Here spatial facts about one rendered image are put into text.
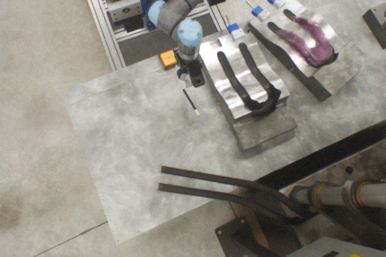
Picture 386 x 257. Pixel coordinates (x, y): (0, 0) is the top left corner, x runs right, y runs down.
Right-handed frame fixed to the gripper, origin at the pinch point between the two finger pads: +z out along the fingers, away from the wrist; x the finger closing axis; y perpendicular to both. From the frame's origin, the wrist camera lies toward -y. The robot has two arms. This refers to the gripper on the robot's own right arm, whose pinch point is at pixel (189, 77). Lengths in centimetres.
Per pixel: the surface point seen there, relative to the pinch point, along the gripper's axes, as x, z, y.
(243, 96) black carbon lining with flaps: -18.4, 3.4, -15.3
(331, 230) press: -31, 16, -80
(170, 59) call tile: 2.2, 11.4, 15.0
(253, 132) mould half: -16.9, 9.0, -30.5
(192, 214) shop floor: 18, 95, -56
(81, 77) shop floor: 53, 95, 63
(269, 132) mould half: -23.4, 9.0, -33.0
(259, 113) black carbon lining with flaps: -22.7, 7.9, -23.9
